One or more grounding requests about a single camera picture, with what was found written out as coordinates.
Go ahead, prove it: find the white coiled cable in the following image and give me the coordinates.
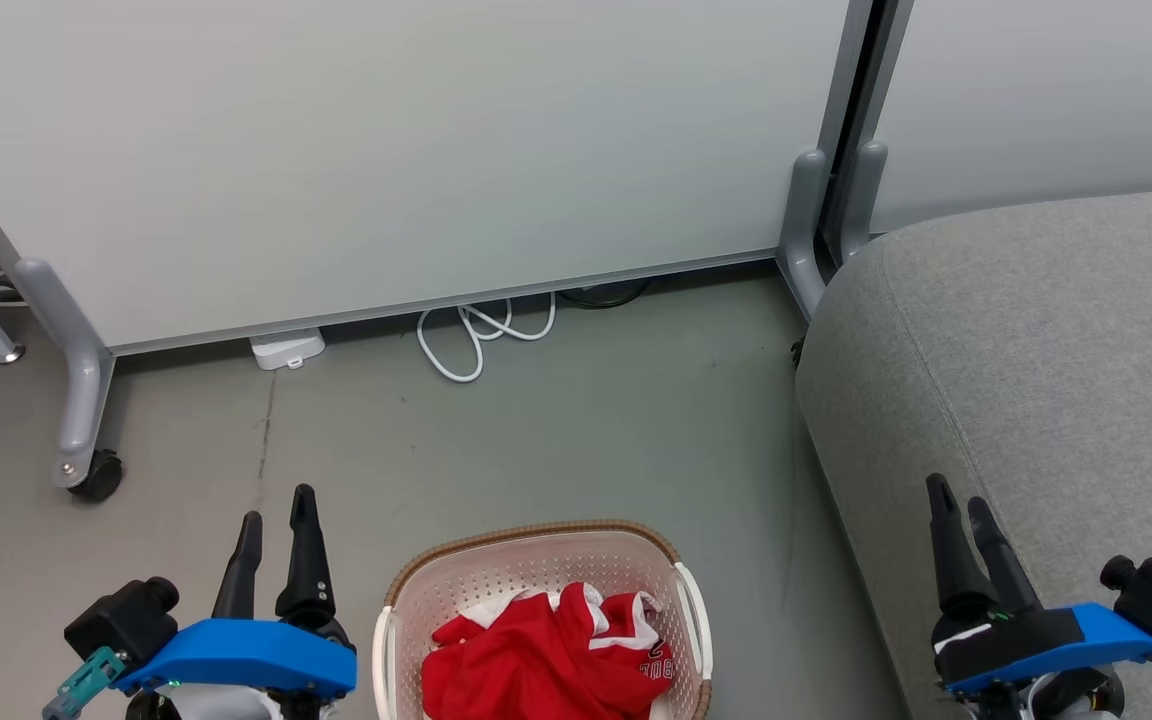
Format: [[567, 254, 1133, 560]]
[[416, 293, 558, 384]]

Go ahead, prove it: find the black caster wheel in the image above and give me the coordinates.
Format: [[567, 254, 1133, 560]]
[[69, 449, 125, 504]]

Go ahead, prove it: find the narrow white partition panel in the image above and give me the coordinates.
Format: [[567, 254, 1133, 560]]
[[866, 0, 1152, 237]]

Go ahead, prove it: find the white power adapter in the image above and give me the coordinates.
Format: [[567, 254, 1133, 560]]
[[249, 327, 327, 372]]

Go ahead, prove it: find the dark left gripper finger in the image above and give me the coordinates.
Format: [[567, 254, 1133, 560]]
[[212, 511, 264, 621], [275, 485, 338, 627]]

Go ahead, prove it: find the red shirt with neck label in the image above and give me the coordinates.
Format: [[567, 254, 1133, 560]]
[[491, 582, 676, 720]]

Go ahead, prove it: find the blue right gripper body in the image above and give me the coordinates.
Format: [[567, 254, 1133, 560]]
[[931, 598, 1152, 720]]

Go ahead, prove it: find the black floor cable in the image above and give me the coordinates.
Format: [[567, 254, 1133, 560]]
[[557, 278, 656, 310]]

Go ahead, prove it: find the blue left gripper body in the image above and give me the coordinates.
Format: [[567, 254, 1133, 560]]
[[111, 590, 358, 720]]

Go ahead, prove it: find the wide white partition panel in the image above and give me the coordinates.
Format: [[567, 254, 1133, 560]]
[[0, 0, 879, 357]]

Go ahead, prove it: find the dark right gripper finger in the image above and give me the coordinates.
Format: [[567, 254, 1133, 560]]
[[967, 497, 1044, 613], [926, 474, 999, 619]]

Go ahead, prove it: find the teal left camera connector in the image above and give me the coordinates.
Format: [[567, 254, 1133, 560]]
[[41, 647, 129, 720]]

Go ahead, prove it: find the grey fabric sofa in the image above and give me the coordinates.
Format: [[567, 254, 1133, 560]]
[[795, 185, 1152, 720]]

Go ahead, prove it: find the grey partition foot with caster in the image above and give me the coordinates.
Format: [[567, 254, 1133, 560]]
[[14, 258, 117, 490]]

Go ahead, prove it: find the white perforated laundry basket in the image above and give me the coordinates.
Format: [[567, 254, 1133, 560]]
[[373, 519, 714, 720]]

